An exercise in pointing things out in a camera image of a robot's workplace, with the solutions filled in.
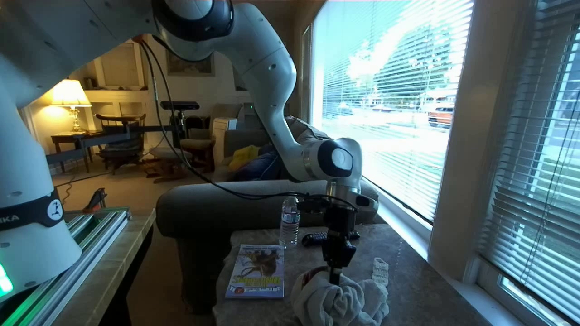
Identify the yellow cushion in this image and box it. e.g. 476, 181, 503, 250
228, 145, 258, 172

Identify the clear plastic water bottle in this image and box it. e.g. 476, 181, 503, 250
278, 195, 300, 248

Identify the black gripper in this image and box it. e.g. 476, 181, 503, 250
322, 203, 354, 284

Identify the lit table lamp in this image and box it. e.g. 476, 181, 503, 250
48, 79, 92, 132

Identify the black camera on stand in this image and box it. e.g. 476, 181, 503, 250
160, 101, 199, 146

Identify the grey fabric sofa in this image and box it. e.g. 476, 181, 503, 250
153, 116, 380, 315

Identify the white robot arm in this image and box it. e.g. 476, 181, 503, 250
0, 0, 360, 300

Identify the dark blue cushion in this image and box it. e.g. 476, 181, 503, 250
231, 152, 284, 181

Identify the dark wooden side table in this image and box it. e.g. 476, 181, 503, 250
46, 132, 102, 170

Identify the white window blind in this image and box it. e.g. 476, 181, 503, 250
311, 0, 474, 219

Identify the black remote control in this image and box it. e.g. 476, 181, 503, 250
300, 232, 360, 248

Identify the white red tea towel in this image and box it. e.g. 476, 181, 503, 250
289, 257, 389, 326

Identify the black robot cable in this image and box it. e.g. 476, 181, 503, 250
135, 34, 327, 203

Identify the colourful magazine book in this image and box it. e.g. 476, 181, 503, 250
224, 244, 284, 299

